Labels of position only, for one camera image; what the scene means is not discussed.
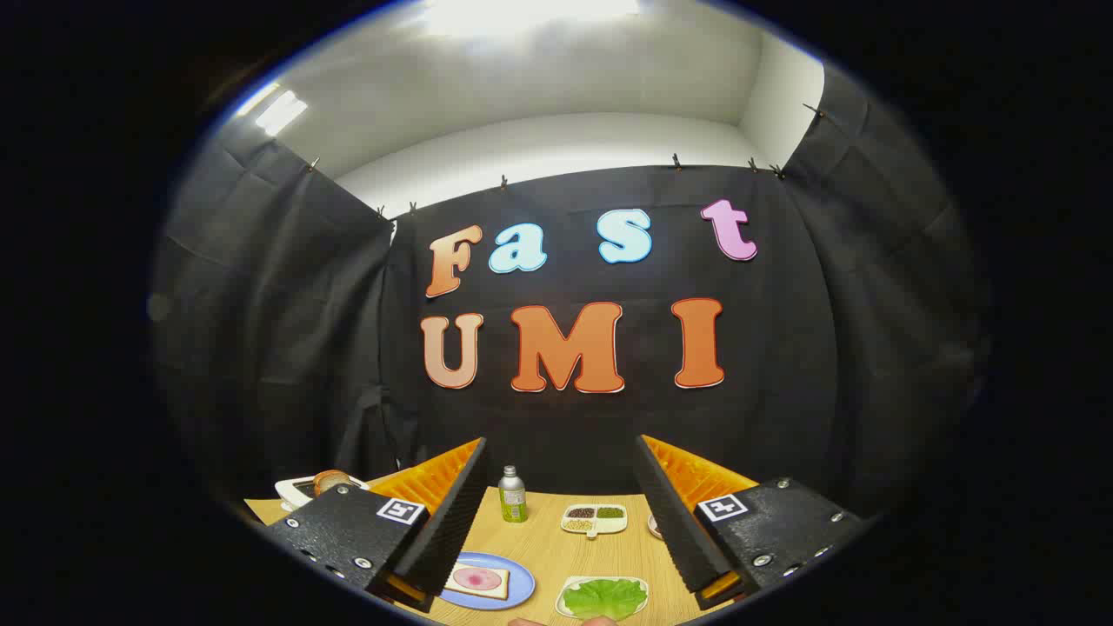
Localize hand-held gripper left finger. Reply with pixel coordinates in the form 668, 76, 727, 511
259, 437, 490, 614

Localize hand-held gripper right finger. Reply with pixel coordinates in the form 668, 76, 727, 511
632, 434, 870, 611

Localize green lettuce leaf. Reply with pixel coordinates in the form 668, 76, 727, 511
562, 578, 649, 620

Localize white divided dish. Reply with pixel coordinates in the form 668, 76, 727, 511
560, 503, 629, 540

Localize white square plate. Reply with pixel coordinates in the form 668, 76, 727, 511
555, 575, 650, 622

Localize silver bottle with green label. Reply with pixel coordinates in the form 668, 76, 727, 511
497, 465, 529, 524

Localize toast slice under ham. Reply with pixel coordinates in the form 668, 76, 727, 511
443, 563, 511, 601

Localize blue plate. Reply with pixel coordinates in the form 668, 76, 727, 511
437, 552, 537, 611

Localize black backdrop cloth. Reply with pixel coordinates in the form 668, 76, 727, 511
148, 65, 992, 523

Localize white toaster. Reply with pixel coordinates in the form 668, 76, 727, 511
275, 474, 370, 512

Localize row of small cloth clips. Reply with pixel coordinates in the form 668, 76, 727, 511
306, 103, 823, 218

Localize ceiling light panel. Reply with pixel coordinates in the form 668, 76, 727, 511
235, 83, 310, 138

